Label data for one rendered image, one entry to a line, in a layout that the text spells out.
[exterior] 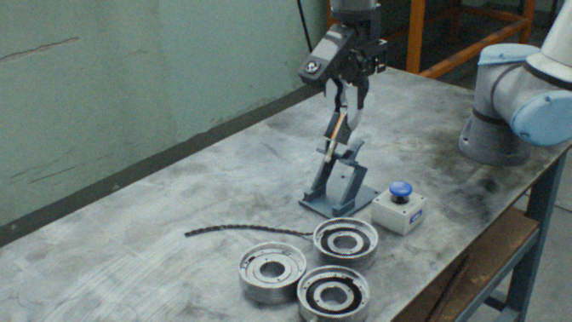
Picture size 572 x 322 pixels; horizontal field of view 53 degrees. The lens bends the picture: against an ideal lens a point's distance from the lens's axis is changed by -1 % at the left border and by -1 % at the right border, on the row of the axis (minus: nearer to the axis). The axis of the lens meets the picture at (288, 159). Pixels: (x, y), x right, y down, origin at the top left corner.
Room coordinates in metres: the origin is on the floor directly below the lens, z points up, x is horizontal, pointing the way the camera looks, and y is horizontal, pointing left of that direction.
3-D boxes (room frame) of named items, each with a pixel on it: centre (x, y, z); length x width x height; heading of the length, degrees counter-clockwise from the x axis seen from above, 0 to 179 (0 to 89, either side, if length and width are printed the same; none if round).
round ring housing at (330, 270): (0.61, -0.06, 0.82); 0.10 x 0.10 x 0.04
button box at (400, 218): (0.83, -0.20, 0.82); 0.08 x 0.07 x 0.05; 136
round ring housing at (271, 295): (0.67, 0.03, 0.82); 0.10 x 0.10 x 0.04
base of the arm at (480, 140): (1.07, -0.45, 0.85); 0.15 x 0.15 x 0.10
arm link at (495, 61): (1.07, -0.45, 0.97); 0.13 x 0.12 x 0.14; 4
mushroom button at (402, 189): (0.83, -0.19, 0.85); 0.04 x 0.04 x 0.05
